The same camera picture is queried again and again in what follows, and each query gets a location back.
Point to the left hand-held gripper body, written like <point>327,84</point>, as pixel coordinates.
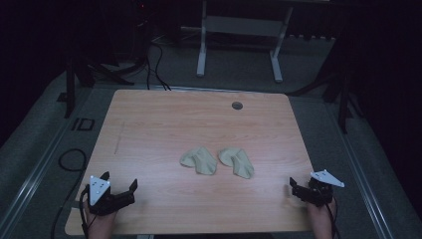
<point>99,199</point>

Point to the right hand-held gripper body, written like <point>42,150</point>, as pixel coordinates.
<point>315,195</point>

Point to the beige ankle sock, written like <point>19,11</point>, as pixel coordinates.
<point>200,161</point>
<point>240,164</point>

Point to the person's right hand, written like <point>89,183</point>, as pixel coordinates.
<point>321,217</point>

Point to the person's left hand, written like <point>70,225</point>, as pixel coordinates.
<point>101,222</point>

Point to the black metal stand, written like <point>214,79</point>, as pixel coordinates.
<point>343,103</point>
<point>70,89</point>

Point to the metal floor rail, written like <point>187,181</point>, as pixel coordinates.
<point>33,181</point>
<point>365,192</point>

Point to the white metal desk frame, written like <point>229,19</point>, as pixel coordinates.
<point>239,26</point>

